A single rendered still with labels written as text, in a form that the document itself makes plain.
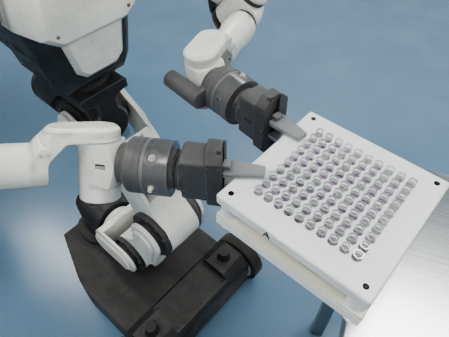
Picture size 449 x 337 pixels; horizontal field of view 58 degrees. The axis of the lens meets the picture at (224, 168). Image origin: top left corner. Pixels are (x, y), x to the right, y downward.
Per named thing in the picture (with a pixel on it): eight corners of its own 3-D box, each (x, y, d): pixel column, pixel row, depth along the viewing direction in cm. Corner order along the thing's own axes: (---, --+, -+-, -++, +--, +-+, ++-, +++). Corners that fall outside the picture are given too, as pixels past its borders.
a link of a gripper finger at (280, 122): (295, 144, 64) (268, 124, 68) (309, 134, 66) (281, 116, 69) (296, 136, 63) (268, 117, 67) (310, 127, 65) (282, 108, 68)
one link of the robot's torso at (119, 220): (98, 246, 151) (89, 227, 141) (139, 212, 161) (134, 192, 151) (135, 280, 142) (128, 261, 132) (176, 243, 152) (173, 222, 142)
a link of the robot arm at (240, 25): (221, 74, 91) (252, 33, 103) (248, 47, 83) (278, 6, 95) (185, 41, 88) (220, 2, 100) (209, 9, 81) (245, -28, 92)
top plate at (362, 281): (446, 190, 61) (452, 182, 59) (367, 311, 49) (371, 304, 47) (309, 118, 72) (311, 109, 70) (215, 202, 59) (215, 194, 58)
